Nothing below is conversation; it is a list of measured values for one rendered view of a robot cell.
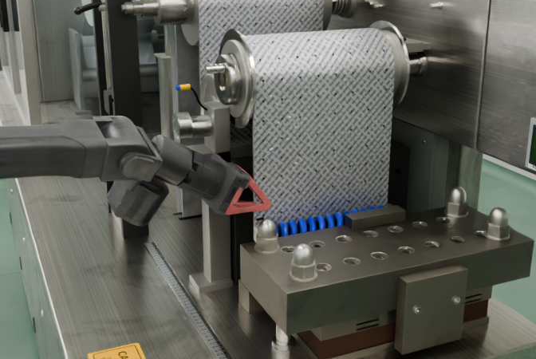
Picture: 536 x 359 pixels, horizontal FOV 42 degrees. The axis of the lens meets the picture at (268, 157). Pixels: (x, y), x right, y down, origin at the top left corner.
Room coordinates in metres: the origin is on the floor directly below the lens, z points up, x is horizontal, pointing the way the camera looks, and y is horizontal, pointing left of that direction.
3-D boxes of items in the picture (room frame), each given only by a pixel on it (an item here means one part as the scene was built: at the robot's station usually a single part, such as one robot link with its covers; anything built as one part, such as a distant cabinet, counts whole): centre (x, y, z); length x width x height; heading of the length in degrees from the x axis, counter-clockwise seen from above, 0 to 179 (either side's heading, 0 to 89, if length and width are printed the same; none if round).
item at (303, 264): (0.82, -0.05, 1.05); 0.04 x 0.04 x 0.04
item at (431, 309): (0.85, -0.23, 0.96); 0.10 x 0.03 x 0.11; 114
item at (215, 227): (1.04, 0.10, 1.05); 0.06 x 0.05 x 0.31; 114
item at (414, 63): (1.15, -0.22, 1.25); 0.07 x 0.04 x 0.04; 114
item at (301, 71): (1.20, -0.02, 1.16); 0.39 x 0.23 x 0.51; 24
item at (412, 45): (1.15, -0.23, 1.28); 0.06 x 0.05 x 0.02; 114
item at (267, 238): (0.91, 0.00, 1.05); 0.04 x 0.04 x 0.04
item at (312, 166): (1.02, -0.09, 1.10); 0.23 x 0.01 x 0.18; 114
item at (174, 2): (1.25, 0.17, 1.33); 0.06 x 0.06 x 0.06; 24
